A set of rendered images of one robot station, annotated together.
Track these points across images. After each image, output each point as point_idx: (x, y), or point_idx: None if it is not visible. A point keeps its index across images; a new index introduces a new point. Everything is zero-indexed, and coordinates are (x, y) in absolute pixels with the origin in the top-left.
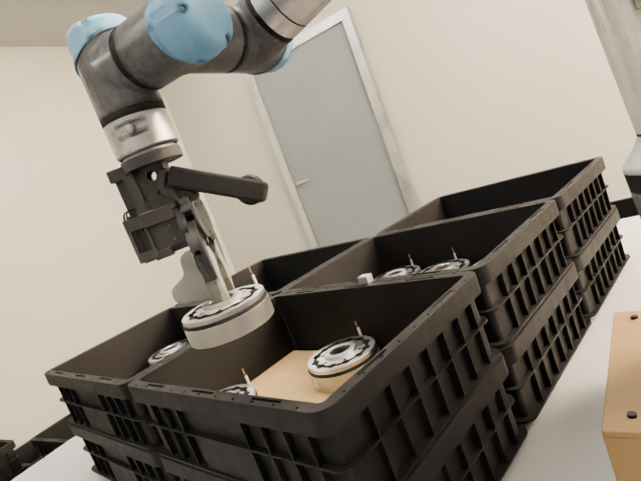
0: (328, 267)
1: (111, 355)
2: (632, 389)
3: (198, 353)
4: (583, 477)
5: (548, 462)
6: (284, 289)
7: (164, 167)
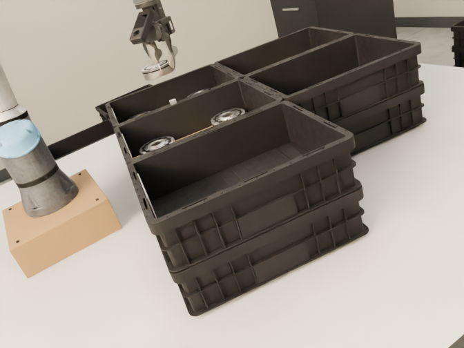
0: (253, 89)
1: (325, 39)
2: (83, 179)
3: (219, 73)
4: (118, 196)
5: (131, 192)
6: (241, 79)
7: (143, 10)
